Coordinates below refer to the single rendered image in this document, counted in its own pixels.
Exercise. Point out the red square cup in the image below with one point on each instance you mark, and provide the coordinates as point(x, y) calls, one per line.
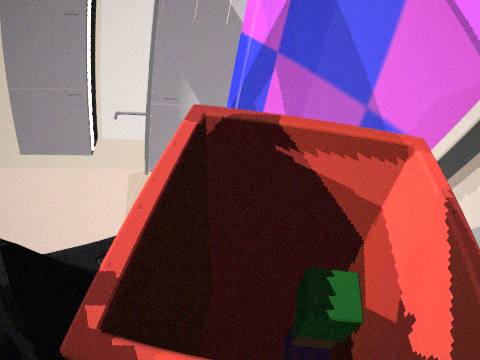
point(208, 262)

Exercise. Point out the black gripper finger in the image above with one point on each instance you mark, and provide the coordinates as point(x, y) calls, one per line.
point(40, 294)

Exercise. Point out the tan block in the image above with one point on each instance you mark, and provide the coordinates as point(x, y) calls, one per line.
point(308, 342)

